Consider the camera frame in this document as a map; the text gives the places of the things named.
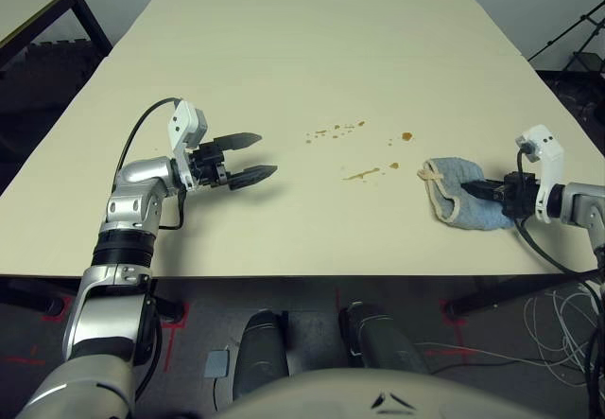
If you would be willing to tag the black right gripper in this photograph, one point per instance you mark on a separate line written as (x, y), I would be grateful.
(517, 197)

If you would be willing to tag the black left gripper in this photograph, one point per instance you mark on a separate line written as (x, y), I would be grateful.
(208, 163)

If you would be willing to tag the blue terry rag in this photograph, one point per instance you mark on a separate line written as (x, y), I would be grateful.
(454, 173)

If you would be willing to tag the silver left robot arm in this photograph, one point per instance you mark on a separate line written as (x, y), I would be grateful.
(108, 305)

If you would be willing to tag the large round brown drop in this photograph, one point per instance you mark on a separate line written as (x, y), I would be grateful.
(407, 135)

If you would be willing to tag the black table leg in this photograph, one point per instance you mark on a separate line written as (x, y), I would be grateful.
(496, 296)
(33, 296)
(172, 310)

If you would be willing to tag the long brown liquid streak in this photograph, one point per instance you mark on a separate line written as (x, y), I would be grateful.
(361, 173)

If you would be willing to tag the black foam floor mat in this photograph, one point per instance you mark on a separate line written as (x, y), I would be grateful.
(42, 83)
(576, 102)

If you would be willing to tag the black tripod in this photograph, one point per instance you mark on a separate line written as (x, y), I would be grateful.
(583, 62)

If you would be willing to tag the dark grey right robot leg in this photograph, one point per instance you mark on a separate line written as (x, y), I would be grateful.
(383, 338)

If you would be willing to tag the dark grey robot leg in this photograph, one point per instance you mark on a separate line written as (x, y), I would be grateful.
(262, 348)
(383, 338)

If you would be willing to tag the dark grey left robot leg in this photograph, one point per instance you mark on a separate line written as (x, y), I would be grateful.
(262, 348)

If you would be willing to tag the small grey floor pad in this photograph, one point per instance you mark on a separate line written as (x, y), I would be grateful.
(217, 363)

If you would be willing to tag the light grey robot torso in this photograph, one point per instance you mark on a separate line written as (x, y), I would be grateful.
(331, 400)

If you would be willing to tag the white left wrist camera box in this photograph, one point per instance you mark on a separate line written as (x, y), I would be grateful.
(182, 121)

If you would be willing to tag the beige side table black frame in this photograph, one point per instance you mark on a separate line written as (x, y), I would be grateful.
(23, 7)

